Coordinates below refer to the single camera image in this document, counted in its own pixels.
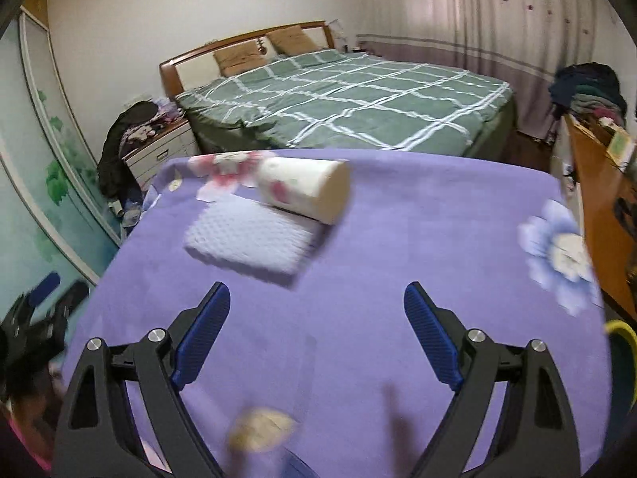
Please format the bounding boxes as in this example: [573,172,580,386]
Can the yellow rimmed trash bin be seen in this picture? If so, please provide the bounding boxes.
[605,319,636,446]

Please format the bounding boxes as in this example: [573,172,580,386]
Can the painted wardrobe door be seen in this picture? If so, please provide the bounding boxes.
[1,12,121,310]

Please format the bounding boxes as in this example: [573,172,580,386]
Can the dark clothes on nightstand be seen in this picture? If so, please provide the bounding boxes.
[97,100,182,201]

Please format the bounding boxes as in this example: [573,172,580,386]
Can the white folded tissue pack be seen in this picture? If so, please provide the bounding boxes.
[184,194,323,285]

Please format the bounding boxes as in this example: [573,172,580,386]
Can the purple floral tablecloth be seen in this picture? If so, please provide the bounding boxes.
[63,150,611,477]

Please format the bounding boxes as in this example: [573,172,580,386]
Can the white bedside table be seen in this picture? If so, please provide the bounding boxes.
[123,119,200,192]

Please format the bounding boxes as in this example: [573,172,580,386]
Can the wooden headboard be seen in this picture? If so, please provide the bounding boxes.
[160,21,335,99]

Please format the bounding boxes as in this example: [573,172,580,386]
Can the green white box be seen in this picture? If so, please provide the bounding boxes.
[606,128,636,172]

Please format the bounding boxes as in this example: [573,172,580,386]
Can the floral paper cup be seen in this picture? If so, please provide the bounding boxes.
[255,157,351,225]

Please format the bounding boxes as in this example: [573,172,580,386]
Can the brown pillow left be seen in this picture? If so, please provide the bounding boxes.
[214,40,268,78]

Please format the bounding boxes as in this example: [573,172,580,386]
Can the brown pillow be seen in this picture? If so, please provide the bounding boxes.
[214,40,268,78]
[266,25,320,56]

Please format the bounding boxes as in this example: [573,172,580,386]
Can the pile of folded clothes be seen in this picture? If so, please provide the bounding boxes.
[549,63,627,125]

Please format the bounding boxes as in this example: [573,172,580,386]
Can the green plaid bed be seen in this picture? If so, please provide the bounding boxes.
[176,50,516,160]

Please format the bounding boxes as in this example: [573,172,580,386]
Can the brown pillow right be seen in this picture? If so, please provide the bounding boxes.
[266,25,320,56]

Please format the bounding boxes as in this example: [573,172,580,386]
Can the pink striped curtain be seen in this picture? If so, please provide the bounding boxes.
[355,0,614,138]

